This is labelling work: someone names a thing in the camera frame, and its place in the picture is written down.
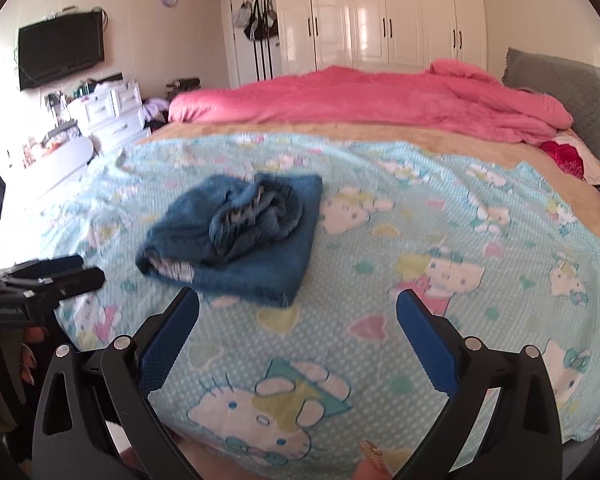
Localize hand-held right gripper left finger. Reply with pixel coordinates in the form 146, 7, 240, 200
32, 287, 201, 480

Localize pink fleece blanket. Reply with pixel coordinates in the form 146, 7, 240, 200
167, 58, 575, 147

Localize cat printed light blue sheet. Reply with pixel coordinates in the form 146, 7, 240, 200
10, 132, 600, 480

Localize pile of clothes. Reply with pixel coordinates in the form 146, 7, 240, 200
141, 99, 172, 132

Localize person's right hand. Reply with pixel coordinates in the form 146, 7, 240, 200
185, 439, 397, 480

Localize white wardrobe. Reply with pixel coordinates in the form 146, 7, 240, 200
197, 0, 489, 74

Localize person's left hand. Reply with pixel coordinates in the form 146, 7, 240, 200
10, 324, 51, 388

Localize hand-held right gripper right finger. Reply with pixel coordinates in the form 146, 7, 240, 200
395, 289, 564, 480

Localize white hanging bag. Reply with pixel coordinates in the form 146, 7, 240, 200
232, 1, 252, 30

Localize black hanging bag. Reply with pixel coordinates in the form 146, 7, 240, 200
262, 0, 280, 40
244, 0, 266, 42

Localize red floral cloth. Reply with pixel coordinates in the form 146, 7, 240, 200
539, 139, 587, 180

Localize black hanging straps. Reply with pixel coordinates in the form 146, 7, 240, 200
252, 39, 273, 82

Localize black wall television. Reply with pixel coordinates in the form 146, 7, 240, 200
17, 9, 106, 92

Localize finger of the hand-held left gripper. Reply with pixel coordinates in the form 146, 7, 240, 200
10, 267, 107, 302
0, 255, 84, 282

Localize white drawer chest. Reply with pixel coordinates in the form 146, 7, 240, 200
67, 80, 153, 151

